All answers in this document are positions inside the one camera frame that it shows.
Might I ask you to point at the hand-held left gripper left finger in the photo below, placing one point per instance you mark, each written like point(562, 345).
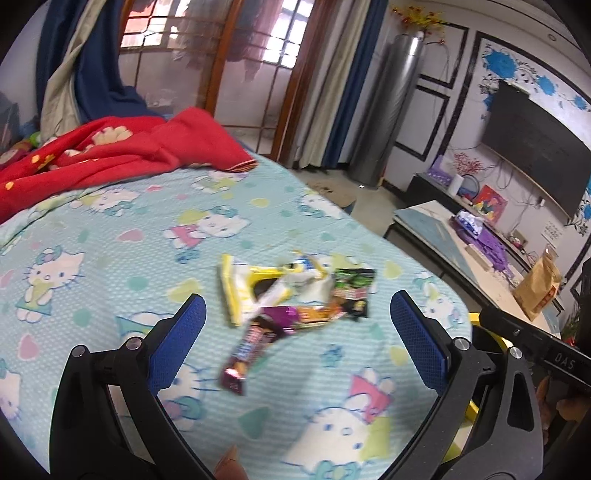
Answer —
point(182, 337)

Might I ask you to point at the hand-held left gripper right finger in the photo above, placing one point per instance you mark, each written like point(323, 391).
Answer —
point(418, 341)

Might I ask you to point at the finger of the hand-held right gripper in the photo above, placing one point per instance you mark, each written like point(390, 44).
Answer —
point(503, 325)

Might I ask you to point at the purple candy bar wrapper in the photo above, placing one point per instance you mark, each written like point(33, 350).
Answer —
point(251, 346)

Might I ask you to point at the green black snack wrapper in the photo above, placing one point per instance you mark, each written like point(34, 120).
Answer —
point(353, 293)

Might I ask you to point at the yellow white wrapper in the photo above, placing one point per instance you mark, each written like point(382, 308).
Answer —
point(258, 286)

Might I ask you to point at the orange wrapper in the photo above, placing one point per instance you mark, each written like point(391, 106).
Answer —
point(321, 316)

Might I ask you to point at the person's right hand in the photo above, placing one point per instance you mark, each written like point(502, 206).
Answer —
point(568, 410)

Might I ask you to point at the person's left hand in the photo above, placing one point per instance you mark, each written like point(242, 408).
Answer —
point(231, 466)

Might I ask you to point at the brown paper bag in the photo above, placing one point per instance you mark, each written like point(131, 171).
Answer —
point(538, 286)

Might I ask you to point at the purple cloth bundle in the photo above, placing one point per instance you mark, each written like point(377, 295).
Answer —
point(489, 244)

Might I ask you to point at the cartoon cat printed bedsheet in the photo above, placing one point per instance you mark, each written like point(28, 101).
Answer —
point(138, 258)

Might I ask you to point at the marble top coffee table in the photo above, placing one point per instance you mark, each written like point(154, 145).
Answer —
point(438, 235)

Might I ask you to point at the blue white tissue pack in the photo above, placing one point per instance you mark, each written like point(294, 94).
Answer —
point(468, 221)

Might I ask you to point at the colourful painting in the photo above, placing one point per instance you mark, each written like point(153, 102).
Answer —
point(490, 201)

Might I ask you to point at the round desk ornament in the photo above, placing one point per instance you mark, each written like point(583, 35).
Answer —
point(471, 189)

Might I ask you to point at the dark television cabinet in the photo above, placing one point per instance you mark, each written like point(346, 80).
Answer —
point(429, 189)

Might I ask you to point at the white vase with red flowers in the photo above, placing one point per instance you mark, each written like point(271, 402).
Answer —
point(461, 177)

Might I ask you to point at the purple box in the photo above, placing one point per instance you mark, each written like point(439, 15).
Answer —
point(439, 170)

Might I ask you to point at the black television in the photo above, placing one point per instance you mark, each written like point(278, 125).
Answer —
point(540, 143)

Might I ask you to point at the red blanket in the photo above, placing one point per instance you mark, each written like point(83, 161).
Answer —
point(115, 152)

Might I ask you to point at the silver tower air conditioner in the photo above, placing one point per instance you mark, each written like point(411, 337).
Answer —
point(385, 110)

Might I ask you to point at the blue curtain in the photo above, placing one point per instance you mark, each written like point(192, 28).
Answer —
point(97, 60)
point(353, 78)

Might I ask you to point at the beige curtain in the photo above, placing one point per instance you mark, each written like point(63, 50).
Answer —
point(323, 83)
point(64, 87)

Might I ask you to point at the wooden framed glass door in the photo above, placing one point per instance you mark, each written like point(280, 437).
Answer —
point(221, 60)

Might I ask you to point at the hanging clothes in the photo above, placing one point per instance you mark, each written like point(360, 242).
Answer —
point(258, 41)

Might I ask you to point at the yellow artificial flowers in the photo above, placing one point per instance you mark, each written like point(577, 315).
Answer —
point(418, 21)

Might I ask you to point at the wall power socket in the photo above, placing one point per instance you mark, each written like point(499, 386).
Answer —
point(518, 237)

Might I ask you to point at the white paper wall note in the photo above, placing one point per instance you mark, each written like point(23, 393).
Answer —
point(553, 233)

